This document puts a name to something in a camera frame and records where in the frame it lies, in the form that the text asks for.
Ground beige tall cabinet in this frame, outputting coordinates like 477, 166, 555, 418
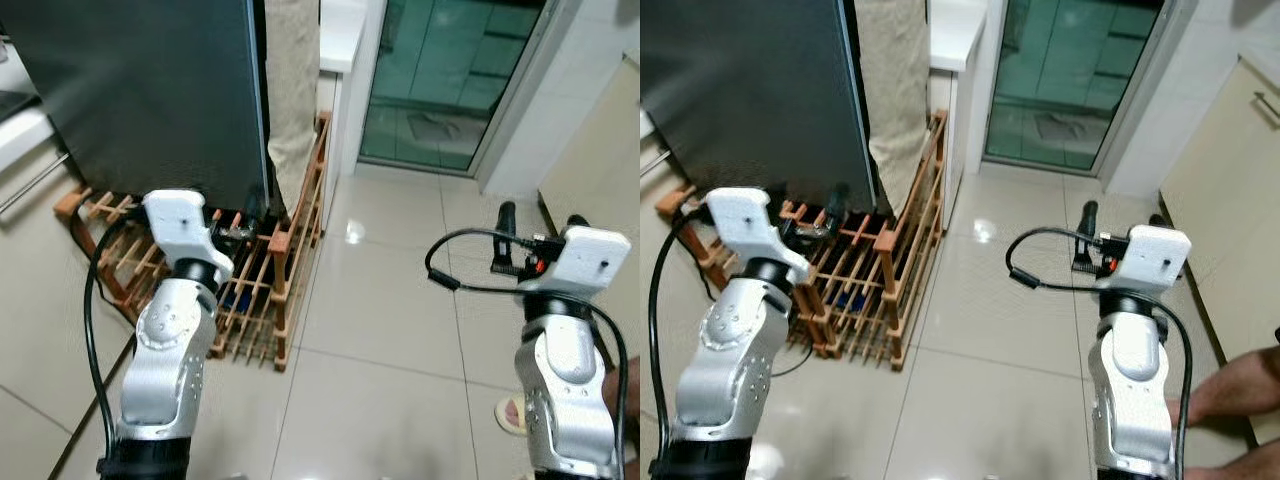
538, 55, 641, 331
1158, 55, 1280, 446

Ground beige slipper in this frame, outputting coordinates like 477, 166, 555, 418
495, 395, 531, 438

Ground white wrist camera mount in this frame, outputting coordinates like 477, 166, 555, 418
1097, 224, 1193, 297
705, 187, 812, 286
518, 226, 633, 299
142, 189, 235, 283

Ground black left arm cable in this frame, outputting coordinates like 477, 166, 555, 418
648, 205, 716, 446
84, 215, 151, 446

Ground dark grey fridge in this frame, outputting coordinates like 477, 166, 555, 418
640, 0, 881, 216
0, 0, 271, 213

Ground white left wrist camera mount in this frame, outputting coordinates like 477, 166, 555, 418
705, 187, 812, 286
142, 189, 235, 283

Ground green glass sliding door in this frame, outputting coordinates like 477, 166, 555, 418
358, 0, 549, 173
983, 0, 1166, 173

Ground white counter unit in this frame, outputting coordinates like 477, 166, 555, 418
318, 0, 369, 201
928, 0, 991, 201

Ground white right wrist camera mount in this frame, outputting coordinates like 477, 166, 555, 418
1097, 224, 1193, 297
518, 226, 633, 299

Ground thin black floor cable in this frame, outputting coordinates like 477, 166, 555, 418
770, 345, 816, 381

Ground beige kitchen counter cabinet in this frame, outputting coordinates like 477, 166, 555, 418
0, 40, 136, 480
640, 105, 706, 401

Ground wooden bottle rack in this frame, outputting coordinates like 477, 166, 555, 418
55, 110, 333, 373
655, 108, 951, 373

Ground beige hanging cloth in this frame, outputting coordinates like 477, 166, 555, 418
853, 0, 933, 216
263, 0, 323, 216

